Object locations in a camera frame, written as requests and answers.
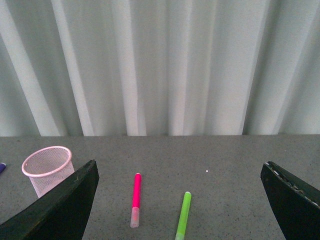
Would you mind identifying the pink marker pen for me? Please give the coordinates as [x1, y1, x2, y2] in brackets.
[130, 173, 142, 228]

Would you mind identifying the pink mesh cup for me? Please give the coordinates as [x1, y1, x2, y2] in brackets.
[21, 146, 75, 198]

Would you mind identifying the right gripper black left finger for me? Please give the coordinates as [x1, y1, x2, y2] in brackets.
[0, 160, 99, 240]

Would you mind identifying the purple marker pen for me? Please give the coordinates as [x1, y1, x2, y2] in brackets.
[0, 162, 7, 174]

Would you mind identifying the green marker pen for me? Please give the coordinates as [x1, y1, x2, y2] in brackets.
[175, 191, 192, 240]

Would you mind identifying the white pleated curtain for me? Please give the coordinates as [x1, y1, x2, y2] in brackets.
[0, 0, 320, 137]

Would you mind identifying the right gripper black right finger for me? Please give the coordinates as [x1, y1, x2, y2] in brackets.
[260, 161, 320, 240]

